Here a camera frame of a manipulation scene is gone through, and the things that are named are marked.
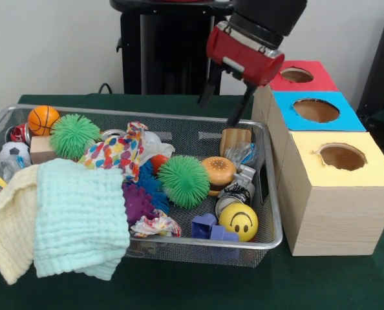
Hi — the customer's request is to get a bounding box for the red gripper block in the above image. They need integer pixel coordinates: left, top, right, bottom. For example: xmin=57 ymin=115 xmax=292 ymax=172
xmin=197 ymin=21 xmax=286 ymax=126

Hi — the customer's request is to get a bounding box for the mint waffle cloth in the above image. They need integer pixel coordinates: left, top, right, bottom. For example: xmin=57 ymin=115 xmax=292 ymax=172
xmin=33 ymin=158 xmax=131 ymax=281

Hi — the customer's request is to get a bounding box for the cream waffle cloth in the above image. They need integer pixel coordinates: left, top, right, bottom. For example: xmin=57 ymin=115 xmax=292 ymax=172
xmin=0 ymin=163 xmax=41 ymax=285

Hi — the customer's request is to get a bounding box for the silver mesh bin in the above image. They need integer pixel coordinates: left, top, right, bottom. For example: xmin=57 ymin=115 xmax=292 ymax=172
xmin=0 ymin=103 xmax=284 ymax=269

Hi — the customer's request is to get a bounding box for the wooden three-hole box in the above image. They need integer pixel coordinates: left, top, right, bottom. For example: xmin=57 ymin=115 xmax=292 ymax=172
xmin=251 ymin=59 xmax=384 ymax=258

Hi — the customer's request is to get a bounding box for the ridged wooden block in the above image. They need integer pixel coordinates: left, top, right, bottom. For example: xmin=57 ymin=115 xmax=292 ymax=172
xmin=219 ymin=129 xmax=253 ymax=155

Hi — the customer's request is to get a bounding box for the toy hamburger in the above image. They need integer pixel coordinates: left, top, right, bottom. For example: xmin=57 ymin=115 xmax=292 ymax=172
xmin=200 ymin=156 xmax=237 ymax=198

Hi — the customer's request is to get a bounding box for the silver metallic toy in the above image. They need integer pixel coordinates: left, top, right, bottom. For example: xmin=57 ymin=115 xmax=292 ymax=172
xmin=232 ymin=164 xmax=257 ymax=191

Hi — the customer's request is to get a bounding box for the white baseball toy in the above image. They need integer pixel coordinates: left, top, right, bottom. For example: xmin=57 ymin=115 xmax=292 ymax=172
xmin=143 ymin=130 xmax=162 ymax=145

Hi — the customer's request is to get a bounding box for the small red ball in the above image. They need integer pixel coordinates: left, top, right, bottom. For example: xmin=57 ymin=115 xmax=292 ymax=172
xmin=150 ymin=154 xmax=170 ymax=175

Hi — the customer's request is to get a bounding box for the green spiky ball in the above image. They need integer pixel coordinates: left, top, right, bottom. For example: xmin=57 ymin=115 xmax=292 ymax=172
xmin=156 ymin=155 xmax=211 ymax=210
xmin=49 ymin=113 xmax=101 ymax=161

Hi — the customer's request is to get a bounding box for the dented silver can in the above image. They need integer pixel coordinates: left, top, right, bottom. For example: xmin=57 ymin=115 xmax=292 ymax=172
xmin=215 ymin=183 xmax=256 ymax=218

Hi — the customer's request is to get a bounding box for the silver drink can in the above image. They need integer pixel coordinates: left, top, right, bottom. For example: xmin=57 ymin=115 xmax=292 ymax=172
xmin=101 ymin=129 xmax=128 ymax=141

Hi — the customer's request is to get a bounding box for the blue spiky ball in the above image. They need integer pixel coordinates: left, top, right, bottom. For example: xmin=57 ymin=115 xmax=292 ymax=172
xmin=136 ymin=160 xmax=171 ymax=216

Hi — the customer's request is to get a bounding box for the yellow smiley ball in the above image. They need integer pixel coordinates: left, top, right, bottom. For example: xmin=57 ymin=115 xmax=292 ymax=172
xmin=218 ymin=202 xmax=259 ymax=242

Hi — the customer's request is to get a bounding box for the colourful dotted crumpled wrapper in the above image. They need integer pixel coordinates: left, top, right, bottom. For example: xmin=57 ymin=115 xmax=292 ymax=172
xmin=78 ymin=121 xmax=176 ymax=181

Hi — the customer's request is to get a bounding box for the purple plastic toy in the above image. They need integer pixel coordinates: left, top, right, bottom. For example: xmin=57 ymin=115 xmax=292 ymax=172
xmin=191 ymin=212 xmax=240 ymax=242

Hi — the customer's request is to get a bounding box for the purple spiky ball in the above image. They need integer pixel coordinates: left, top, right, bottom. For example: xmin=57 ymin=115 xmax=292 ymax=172
xmin=121 ymin=182 xmax=157 ymax=227

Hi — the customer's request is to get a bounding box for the crumpled printed snack wrapper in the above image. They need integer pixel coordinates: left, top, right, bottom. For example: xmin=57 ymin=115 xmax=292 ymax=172
xmin=129 ymin=209 xmax=182 ymax=239

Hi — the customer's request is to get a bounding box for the black stand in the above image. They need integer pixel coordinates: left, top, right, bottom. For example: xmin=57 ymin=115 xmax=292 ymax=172
xmin=356 ymin=5 xmax=384 ymax=149

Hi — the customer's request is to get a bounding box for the orange basketball toy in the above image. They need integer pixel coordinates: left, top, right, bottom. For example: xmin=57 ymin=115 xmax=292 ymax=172
xmin=27 ymin=105 xmax=61 ymax=136

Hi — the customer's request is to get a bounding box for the plain wooden block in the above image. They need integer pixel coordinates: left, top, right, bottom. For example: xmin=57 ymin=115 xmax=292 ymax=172
xmin=29 ymin=135 xmax=59 ymax=164

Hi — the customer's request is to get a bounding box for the dark green tablecloth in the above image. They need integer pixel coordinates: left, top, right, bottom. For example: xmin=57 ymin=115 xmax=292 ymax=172
xmin=0 ymin=93 xmax=384 ymax=310

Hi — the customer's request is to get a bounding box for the red drink can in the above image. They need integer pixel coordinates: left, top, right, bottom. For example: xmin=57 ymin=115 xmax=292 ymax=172
xmin=10 ymin=123 xmax=33 ymax=145

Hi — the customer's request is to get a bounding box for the black white soccer ball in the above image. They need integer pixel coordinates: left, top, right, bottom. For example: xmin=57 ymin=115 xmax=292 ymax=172
xmin=0 ymin=141 xmax=32 ymax=169

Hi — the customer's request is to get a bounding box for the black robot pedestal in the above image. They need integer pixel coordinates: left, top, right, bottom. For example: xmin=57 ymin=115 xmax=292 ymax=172
xmin=109 ymin=0 xmax=246 ymax=96

